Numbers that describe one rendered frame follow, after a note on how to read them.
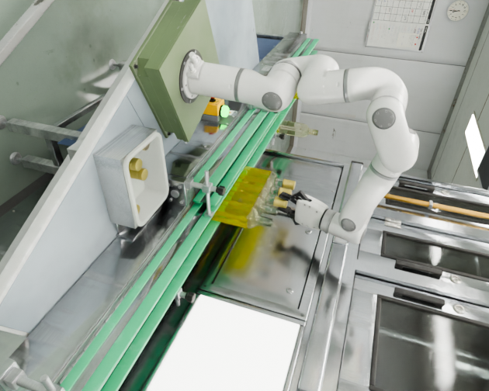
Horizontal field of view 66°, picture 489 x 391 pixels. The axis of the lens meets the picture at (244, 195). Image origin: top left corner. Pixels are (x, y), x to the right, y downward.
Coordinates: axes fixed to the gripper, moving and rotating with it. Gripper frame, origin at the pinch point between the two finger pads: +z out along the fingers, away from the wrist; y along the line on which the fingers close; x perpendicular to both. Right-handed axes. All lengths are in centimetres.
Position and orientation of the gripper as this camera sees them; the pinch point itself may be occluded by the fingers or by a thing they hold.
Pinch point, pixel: (284, 202)
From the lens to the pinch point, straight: 132.0
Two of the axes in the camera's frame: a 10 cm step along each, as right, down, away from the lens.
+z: -8.2, -3.5, 4.5
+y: 0.1, -8.0, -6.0
